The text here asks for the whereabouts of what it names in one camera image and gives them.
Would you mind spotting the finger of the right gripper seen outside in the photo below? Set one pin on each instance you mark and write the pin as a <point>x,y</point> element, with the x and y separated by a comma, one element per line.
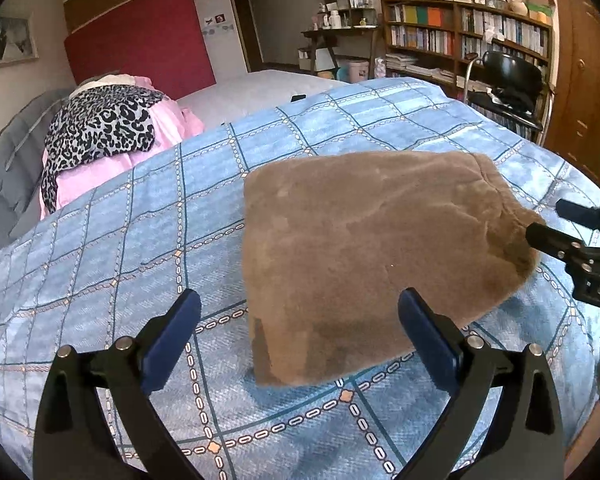
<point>554,243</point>

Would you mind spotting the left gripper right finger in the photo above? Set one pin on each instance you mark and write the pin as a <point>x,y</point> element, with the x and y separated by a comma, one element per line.
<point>524,440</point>

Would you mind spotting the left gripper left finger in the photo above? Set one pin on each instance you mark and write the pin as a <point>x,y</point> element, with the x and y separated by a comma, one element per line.
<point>72,437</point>

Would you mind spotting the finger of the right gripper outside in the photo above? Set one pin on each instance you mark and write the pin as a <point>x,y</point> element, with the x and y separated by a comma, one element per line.
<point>585,216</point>

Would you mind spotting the brown fleece pants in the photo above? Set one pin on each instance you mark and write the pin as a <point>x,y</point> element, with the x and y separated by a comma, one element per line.
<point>330,242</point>

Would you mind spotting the wooden wardrobe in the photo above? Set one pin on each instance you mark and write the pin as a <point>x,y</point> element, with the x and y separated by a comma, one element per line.
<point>574,131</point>

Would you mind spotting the black chair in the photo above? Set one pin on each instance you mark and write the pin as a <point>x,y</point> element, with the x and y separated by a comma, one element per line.
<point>511,92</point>

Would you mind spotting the wooden bookshelf with books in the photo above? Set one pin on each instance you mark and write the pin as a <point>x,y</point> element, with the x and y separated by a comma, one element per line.
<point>430,39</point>

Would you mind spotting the grey headboard cushion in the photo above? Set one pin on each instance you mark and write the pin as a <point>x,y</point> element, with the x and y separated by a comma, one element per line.
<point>21,164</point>

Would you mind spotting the small wooden shelf desk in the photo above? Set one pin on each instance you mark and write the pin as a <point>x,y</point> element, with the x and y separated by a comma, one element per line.
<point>343,18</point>

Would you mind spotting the leopard print blanket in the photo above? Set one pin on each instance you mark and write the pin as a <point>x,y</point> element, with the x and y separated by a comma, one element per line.
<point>98,122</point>

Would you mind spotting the pink blanket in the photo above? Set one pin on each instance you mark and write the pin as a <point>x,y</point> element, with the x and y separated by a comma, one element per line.
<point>173,124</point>

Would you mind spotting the framed wall picture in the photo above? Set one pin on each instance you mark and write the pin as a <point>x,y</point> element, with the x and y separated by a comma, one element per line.
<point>16,41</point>

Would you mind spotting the red wall panel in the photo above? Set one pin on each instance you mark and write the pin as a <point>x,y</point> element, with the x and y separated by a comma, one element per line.
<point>159,39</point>

